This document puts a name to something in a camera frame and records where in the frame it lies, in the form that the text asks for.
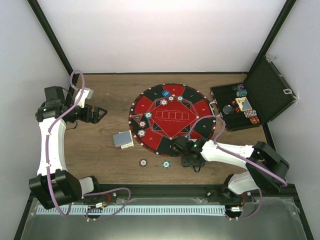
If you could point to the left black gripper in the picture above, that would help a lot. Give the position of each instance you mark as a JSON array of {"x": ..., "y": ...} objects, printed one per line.
[{"x": 95, "y": 119}]

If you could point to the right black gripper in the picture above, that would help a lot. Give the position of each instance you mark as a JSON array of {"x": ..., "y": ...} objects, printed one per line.
[{"x": 185, "y": 163}]

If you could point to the green blue chip stack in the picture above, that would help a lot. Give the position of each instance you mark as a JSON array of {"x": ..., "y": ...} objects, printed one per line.
[{"x": 166, "y": 164}]

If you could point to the grey playing card deck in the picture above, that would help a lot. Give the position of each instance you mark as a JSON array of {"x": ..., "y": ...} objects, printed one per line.
[{"x": 122, "y": 138}]

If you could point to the triangular black dealer button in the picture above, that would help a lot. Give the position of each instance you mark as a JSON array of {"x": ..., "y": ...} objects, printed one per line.
[{"x": 137, "y": 118}]

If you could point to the red black chip stack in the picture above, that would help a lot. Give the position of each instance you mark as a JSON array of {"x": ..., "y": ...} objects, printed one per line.
[{"x": 143, "y": 162}]

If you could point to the blue round blind button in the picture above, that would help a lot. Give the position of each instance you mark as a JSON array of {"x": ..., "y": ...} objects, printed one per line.
[{"x": 166, "y": 94}]

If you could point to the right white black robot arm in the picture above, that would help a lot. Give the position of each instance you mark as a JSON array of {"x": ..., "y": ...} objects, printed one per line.
[{"x": 265, "y": 169}]

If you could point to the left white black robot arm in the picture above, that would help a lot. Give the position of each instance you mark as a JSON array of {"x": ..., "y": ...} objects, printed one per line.
[{"x": 53, "y": 184}]

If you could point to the white card box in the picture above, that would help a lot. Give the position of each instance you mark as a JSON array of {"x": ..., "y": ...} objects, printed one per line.
[{"x": 126, "y": 146}]

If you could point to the round red black poker mat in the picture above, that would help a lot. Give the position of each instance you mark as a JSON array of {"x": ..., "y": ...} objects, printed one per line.
[{"x": 191, "y": 117}]

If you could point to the black round puck in case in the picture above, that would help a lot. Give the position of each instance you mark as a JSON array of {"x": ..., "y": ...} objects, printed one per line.
[{"x": 228, "y": 109}]

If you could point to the card deck in case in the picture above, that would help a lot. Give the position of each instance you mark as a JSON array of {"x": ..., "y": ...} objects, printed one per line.
[{"x": 243, "y": 104}]

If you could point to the orange chips in case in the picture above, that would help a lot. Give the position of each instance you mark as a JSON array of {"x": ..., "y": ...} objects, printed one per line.
[{"x": 254, "y": 120}]

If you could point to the teal chips in case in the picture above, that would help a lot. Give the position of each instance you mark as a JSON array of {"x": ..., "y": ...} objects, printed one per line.
[{"x": 241, "y": 93}]

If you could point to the black poker chip case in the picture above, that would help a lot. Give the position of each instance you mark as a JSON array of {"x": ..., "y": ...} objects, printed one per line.
[{"x": 267, "y": 92}]

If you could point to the light blue slotted cable duct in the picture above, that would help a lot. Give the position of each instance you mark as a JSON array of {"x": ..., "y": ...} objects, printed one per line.
[{"x": 150, "y": 210}]

